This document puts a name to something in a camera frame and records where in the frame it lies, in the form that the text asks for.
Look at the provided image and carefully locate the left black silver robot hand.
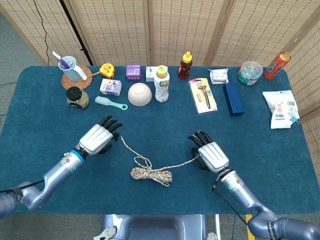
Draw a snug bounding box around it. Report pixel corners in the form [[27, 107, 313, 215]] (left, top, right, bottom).
[[78, 115, 124, 156]]

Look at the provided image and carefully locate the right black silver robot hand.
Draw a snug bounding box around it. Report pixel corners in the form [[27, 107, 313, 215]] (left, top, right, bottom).
[[188, 130, 230, 174]]

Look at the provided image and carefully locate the multicolour braided rope bundle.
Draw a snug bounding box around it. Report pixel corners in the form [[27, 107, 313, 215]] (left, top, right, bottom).
[[120, 135, 200, 188]]

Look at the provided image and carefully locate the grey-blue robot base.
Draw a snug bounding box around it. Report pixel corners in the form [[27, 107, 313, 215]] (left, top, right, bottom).
[[93, 214, 218, 240]]

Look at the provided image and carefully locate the green scrub brush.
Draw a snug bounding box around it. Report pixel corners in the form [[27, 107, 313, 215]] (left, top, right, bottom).
[[94, 95, 129, 111]]

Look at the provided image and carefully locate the glass jar black lid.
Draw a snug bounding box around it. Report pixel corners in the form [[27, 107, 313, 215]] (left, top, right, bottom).
[[65, 86, 90, 111]]

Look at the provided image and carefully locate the white purple small carton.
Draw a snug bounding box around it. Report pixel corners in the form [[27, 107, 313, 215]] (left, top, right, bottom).
[[99, 78, 123, 97]]

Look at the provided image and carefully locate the round woven brown coaster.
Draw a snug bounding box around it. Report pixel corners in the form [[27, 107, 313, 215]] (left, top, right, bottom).
[[61, 65, 93, 91]]

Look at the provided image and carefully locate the blue table cloth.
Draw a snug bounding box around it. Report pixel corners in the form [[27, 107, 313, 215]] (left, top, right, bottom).
[[0, 65, 309, 215]]

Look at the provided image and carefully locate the dark blue long box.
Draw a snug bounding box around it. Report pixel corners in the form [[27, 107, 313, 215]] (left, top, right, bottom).
[[222, 83, 245, 117]]

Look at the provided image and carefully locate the razor blister pack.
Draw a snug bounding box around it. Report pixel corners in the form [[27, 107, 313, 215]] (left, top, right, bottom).
[[187, 77, 219, 116]]

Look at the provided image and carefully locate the beige upturned bowl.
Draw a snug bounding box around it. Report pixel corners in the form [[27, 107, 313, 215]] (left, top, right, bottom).
[[127, 82, 153, 107]]

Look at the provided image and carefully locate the yellow tape measure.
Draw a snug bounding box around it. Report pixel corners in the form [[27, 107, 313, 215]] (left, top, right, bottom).
[[77, 62, 116, 83]]

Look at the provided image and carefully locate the purple cardboard box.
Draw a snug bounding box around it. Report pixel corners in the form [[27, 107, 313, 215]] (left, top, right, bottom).
[[125, 64, 142, 82]]

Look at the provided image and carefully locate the white wrapped tissue pack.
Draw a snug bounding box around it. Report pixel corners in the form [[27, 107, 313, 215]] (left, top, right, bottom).
[[208, 68, 230, 85]]

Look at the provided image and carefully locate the white plastic bag pack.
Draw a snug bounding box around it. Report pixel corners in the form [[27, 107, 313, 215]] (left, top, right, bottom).
[[261, 90, 300, 130]]

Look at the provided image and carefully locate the white drink bottle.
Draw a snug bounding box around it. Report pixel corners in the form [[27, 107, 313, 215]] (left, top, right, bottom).
[[153, 65, 171, 103]]

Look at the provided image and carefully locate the white blue small box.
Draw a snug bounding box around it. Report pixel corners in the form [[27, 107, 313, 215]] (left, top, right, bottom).
[[145, 65, 159, 83]]

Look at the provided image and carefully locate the black stand pole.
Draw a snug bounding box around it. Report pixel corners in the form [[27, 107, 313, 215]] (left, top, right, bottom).
[[59, 0, 97, 66]]

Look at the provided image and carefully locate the honey bottle yellow cap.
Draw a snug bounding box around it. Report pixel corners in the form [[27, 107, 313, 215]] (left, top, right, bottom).
[[177, 51, 193, 81]]

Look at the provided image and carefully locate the clear tub of clips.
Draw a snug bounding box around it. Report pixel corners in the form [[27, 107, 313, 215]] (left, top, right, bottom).
[[236, 60, 264, 86]]

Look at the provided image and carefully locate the orange drink can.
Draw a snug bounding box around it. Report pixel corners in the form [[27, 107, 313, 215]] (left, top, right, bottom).
[[262, 51, 292, 81]]

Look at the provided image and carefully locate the bamboo folding screen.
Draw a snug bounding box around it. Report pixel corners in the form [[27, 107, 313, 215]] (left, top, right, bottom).
[[0, 0, 320, 181]]

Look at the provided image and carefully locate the light blue handled cup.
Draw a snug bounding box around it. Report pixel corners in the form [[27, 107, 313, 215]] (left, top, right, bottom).
[[58, 55, 88, 82]]

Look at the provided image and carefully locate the blue floor cable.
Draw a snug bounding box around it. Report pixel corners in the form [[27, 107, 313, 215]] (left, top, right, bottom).
[[231, 214, 237, 240]]

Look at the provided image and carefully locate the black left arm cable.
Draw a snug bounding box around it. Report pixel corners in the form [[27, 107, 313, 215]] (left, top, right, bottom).
[[0, 179, 45, 194]]

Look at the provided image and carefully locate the thin black hanging cable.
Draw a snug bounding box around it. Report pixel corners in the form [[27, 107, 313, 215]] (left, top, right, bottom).
[[33, 0, 51, 66]]

